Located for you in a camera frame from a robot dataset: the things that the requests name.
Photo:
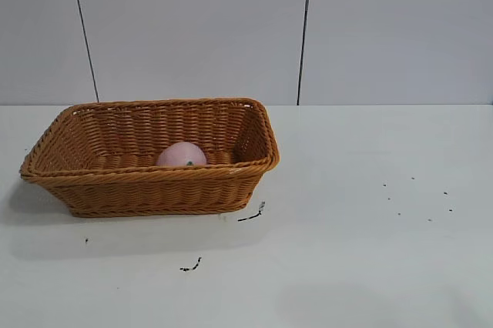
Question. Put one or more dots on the pink peach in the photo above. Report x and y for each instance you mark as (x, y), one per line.
(179, 155)

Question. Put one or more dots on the brown woven wicker basket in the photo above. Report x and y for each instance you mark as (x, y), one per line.
(154, 193)

